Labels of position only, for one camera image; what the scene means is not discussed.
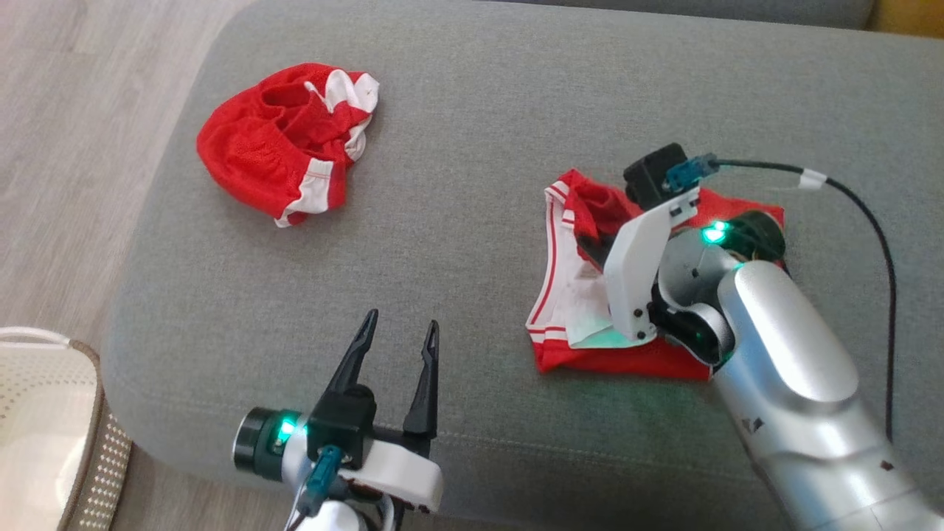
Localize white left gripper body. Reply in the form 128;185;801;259
343;426;444;514

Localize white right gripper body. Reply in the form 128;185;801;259
603;187;700;349

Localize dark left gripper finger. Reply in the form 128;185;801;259
403;319;440;437
324;308;379;395

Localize red garment with thin stripes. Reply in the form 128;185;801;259
525;169;786;381

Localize red white mesh shorts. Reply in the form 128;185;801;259
196;63;381;228

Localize grey and yellow sofa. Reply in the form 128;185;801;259
100;0;944;531

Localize white perforated laundry basket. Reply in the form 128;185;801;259
0;327;133;531

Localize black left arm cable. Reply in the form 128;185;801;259
284;445;345;531

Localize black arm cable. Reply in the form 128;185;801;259
284;445;345;531
664;153;897;443

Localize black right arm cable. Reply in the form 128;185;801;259
664;153;897;443

